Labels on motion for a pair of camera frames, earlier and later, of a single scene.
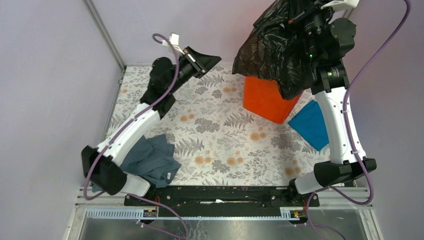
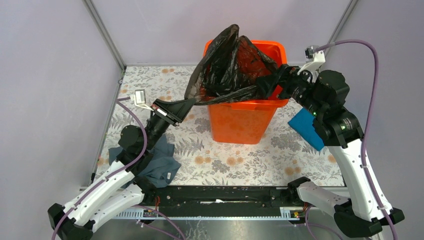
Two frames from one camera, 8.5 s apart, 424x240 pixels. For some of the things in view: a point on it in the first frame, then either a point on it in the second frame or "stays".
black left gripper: [201, 63] to [173, 112]
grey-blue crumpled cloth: [155, 163] stays
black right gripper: [296, 21] to [285, 76]
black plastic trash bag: [277, 50] to [229, 70]
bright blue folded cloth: [310, 124] stays
